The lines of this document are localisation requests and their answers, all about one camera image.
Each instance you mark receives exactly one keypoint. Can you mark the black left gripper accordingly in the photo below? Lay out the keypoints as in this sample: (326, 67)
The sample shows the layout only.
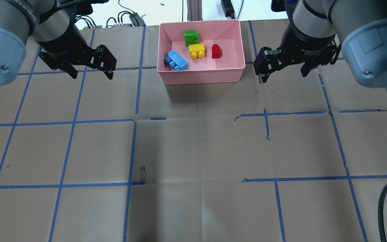
(63, 43)

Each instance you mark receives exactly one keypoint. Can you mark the blue toy block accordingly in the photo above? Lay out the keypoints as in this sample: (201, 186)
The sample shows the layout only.
(176, 61)

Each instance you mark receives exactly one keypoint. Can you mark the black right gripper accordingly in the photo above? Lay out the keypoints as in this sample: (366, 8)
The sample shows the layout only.
(303, 43)

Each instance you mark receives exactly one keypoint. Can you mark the green toy block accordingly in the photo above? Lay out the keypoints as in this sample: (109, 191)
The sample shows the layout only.
(191, 37)

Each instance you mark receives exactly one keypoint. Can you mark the yellow toy block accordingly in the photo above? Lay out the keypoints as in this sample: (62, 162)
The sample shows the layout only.
(197, 51)

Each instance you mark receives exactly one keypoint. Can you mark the black power adapter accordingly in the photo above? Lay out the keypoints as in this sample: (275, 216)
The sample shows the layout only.
(227, 7)

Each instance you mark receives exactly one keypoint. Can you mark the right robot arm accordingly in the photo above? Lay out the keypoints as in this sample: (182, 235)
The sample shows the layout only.
(320, 30)

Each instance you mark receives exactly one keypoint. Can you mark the aluminium frame post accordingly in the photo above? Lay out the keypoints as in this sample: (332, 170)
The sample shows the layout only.
(194, 10)

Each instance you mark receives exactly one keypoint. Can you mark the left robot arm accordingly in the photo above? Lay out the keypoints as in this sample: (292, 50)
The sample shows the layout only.
(51, 24)

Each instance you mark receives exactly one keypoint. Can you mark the pink plastic box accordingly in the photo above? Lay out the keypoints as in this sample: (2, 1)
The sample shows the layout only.
(227, 69)

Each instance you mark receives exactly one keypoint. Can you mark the red toy block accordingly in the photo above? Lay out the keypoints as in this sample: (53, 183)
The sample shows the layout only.
(216, 51)

